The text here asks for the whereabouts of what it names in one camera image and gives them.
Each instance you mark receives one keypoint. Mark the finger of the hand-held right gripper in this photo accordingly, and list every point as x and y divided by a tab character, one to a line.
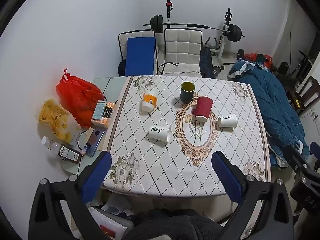
315	150
297	161

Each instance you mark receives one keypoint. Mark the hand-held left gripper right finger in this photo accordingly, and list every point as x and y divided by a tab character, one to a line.
225	176

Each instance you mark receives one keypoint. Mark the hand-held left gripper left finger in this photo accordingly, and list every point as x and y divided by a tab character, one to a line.
98	176

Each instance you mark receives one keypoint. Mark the white printed paper cup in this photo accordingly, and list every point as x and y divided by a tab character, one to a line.
159	133
228	120

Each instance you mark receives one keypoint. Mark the red ribbed paper cup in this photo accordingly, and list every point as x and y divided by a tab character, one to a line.
203	110

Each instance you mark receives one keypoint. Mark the orange and white cup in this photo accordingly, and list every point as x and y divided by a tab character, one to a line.
150	101

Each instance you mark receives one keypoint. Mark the dark green cup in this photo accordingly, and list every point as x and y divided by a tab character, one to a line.
187	92

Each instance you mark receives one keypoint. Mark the purple smartphone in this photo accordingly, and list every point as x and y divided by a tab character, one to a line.
95	141

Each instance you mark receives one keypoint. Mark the brown bottle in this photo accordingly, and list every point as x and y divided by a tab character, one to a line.
68	153

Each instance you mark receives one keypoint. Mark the white flat box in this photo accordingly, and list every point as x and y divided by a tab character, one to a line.
76	136

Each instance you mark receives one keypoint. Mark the white box with red label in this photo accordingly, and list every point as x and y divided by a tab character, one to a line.
110	226

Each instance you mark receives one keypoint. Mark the floral diamond pattern tablecloth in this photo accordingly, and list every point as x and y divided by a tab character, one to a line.
150	170

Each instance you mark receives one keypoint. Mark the pink orange box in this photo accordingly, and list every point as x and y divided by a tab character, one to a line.
100	123

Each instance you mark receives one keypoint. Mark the brown wooden chair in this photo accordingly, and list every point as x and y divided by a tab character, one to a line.
308	92

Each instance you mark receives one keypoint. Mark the clear plastic bottle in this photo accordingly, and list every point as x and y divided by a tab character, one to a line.
50	143

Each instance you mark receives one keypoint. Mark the teal small box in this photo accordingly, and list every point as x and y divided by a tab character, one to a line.
98	110

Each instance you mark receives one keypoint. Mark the black and orange packet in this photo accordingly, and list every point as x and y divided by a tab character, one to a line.
109	110

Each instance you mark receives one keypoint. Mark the blue quilt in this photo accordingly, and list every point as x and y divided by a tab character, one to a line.
270	100

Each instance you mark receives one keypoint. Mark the bag of yellow chips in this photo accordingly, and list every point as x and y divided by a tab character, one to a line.
56	118

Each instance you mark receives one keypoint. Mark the dark fleece garment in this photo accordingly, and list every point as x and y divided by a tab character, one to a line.
175	226

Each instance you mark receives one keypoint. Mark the red plastic bag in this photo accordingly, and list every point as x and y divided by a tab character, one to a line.
80	100

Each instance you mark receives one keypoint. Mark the dark blue bench pad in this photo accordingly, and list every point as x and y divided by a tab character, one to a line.
206	61

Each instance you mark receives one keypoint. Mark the dumbbell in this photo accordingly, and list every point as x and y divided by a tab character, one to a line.
240	53

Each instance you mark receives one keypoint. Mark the blue cushion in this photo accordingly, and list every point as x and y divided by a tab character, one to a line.
140	56

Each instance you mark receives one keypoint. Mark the white padded chair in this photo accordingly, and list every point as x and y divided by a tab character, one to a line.
122	40
182	47

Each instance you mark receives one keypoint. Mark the barbell with black plates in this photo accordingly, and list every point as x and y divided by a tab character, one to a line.
235	32

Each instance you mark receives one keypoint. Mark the white weight rack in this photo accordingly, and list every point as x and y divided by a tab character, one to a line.
226	30

